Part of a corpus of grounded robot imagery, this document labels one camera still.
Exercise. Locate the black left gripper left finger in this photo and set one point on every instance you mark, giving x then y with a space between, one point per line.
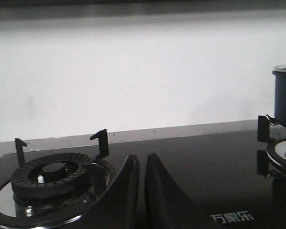
116 208

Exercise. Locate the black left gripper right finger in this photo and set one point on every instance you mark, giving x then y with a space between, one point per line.
167 205

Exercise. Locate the dark blue cooking pot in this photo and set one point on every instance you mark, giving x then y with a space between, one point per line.
280 94

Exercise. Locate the right black pot support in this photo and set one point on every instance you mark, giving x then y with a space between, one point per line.
275 144

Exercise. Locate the black glass gas cooktop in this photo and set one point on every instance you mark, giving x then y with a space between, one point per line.
226 175

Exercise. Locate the left gas burner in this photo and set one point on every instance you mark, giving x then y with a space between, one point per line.
52 176

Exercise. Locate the dark range hood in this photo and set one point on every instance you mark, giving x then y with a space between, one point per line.
59 9

